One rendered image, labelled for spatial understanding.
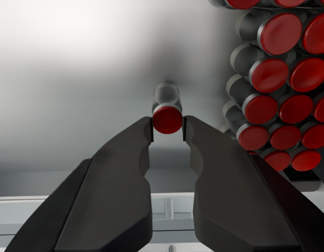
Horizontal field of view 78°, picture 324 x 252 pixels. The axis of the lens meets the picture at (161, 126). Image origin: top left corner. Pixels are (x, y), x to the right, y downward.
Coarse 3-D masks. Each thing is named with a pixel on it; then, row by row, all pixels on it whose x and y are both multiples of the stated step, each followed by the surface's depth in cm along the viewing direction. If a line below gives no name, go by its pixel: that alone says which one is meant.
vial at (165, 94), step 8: (160, 88) 15; (168, 88) 15; (176, 88) 16; (160, 96) 14; (168, 96) 14; (176, 96) 14; (152, 104) 15; (160, 104) 13; (168, 104) 13; (176, 104) 14; (152, 112) 14
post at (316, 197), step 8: (312, 168) 22; (320, 168) 22; (320, 176) 21; (320, 184) 21; (304, 192) 23; (312, 192) 22; (320, 192) 21; (312, 200) 22; (320, 200) 21; (320, 208) 21
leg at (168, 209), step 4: (164, 200) 115; (168, 200) 113; (172, 200) 114; (164, 204) 113; (168, 204) 111; (172, 204) 112; (164, 208) 112; (168, 208) 109; (172, 208) 110; (168, 212) 107; (172, 212) 108; (168, 216) 105; (172, 216) 105; (168, 248) 92; (172, 248) 92
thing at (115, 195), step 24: (144, 120) 11; (120, 144) 10; (144, 144) 9; (96, 168) 8; (120, 168) 8; (144, 168) 10; (96, 192) 7; (120, 192) 7; (144, 192) 7; (72, 216) 6; (96, 216) 6; (120, 216) 6; (144, 216) 6; (72, 240) 6; (96, 240) 6; (120, 240) 6; (144, 240) 7
